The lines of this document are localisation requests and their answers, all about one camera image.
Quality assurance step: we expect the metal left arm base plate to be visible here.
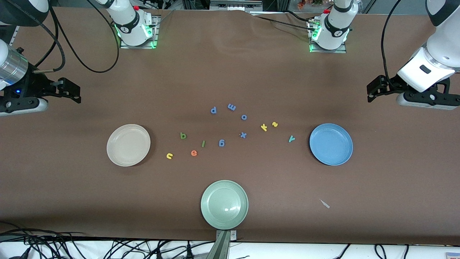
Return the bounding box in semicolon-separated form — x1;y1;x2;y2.
308;20;348;54

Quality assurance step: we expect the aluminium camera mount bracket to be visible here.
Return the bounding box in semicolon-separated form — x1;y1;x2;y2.
207;230;238;259

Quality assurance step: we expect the green plate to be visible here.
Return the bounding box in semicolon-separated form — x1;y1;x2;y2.
201;180;249;230

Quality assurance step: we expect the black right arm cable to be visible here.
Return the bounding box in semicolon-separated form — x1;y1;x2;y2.
32;0;121;74

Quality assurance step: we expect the black base cable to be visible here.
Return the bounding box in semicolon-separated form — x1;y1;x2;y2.
252;15;317;32
283;10;312;23

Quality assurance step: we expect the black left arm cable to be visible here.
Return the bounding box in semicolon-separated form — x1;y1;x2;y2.
380;0;402;85

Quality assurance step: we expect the beige brown plate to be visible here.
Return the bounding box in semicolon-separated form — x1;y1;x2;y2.
107;124;151;167

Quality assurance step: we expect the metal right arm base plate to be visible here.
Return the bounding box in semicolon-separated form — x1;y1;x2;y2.
120;15;159;49

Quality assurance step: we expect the blue plate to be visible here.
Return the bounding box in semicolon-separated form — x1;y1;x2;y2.
309;123;353;166

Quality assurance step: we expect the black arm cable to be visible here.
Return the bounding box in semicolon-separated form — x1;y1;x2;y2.
380;0;402;85
32;0;121;74

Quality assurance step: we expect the grey power strip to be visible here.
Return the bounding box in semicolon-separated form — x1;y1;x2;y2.
210;0;263;11

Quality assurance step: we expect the brown table cover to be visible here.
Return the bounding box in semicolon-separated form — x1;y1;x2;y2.
0;6;460;245

